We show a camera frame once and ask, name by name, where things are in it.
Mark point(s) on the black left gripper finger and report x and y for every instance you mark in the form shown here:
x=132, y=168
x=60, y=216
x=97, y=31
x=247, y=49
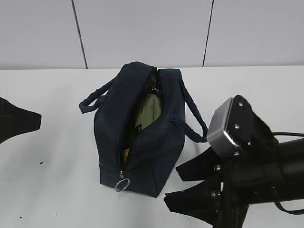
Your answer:
x=15, y=121

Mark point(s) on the green lid glass lunch box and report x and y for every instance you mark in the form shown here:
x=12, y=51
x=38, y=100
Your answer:
x=147, y=112

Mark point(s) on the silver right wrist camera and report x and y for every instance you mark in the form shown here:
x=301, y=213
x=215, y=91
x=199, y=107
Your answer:
x=231, y=127

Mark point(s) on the navy blue fabric lunch bag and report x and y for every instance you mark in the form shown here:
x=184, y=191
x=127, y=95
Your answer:
x=155, y=150

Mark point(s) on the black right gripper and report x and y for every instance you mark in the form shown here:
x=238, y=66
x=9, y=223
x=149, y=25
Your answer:
x=253, y=175

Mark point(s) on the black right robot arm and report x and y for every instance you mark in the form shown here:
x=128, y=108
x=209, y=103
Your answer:
x=291, y=155

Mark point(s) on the yellow pear-shaped squash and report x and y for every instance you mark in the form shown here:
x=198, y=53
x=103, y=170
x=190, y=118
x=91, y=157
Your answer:
x=125, y=155

